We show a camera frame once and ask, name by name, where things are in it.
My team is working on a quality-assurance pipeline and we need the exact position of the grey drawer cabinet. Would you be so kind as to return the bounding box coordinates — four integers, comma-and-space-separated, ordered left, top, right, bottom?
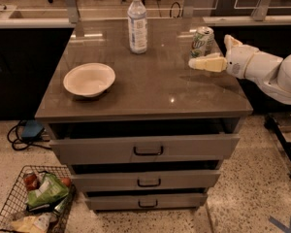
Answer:
36, 19, 252, 200

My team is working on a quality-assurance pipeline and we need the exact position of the middle grey drawer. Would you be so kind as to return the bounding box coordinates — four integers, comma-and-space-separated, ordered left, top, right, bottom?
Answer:
71, 170, 220, 192

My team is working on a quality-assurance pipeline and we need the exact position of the bottom grey drawer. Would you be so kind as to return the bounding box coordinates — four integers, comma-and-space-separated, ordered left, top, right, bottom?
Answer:
85, 193, 207, 211

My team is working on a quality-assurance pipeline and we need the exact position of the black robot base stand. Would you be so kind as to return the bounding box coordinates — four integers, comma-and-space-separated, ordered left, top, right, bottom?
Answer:
264, 112, 291, 179

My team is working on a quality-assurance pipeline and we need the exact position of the top grey drawer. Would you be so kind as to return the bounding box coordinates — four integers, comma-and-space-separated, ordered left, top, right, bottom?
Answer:
50, 134, 240, 164

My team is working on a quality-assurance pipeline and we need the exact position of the green chip bag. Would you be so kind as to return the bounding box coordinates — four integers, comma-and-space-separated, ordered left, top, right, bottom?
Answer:
27, 173, 69, 208

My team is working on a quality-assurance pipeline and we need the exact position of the small red fruit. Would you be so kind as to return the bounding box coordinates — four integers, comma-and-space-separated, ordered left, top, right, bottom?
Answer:
61, 178, 71, 187

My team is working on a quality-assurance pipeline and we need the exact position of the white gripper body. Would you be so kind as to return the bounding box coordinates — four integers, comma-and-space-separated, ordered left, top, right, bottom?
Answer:
226, 45, 259, 80

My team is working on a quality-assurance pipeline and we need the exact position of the blue foot pedal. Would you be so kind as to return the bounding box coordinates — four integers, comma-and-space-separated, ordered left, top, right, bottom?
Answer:
21, 120, 44, 140

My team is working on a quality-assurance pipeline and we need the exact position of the clear plastic water bottle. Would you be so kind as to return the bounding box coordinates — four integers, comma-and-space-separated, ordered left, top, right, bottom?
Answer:
127, 0, 147, 54

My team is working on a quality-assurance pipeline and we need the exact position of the white paper bowl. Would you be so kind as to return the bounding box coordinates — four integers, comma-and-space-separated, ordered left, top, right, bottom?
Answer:
63, 63, 115, 97

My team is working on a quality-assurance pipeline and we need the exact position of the grey drawer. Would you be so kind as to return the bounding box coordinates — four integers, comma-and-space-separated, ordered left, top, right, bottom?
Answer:
85, 193, 207, 211
50, 134, 240, 164
71, 170, 220, 192

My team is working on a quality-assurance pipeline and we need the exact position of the red soda can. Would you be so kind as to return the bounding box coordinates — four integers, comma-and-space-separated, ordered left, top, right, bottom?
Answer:
23, 170, 39, 191

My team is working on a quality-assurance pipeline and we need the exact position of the yellow white snack packet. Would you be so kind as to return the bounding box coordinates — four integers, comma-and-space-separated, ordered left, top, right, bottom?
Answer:
11, 213, 51, 233

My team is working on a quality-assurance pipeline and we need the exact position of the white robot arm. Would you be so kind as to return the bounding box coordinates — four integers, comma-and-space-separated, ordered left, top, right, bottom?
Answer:
188, 35, 291, 105

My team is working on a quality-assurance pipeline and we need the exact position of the green white 7up can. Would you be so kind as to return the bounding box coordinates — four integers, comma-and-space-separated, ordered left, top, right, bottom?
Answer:
190, 26, 214, 58

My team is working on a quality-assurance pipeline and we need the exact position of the black floor cable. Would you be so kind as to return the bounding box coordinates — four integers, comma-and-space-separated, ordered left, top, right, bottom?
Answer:
6, 119, 52, 152

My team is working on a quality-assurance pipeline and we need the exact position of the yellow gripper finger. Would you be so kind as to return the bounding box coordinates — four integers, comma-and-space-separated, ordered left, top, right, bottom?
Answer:
188, 52, 227, 72
224, 34, 243, 50

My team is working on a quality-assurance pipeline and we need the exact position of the black wire basket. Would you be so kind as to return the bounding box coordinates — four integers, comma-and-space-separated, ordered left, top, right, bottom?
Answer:
0, 165, 76, 233

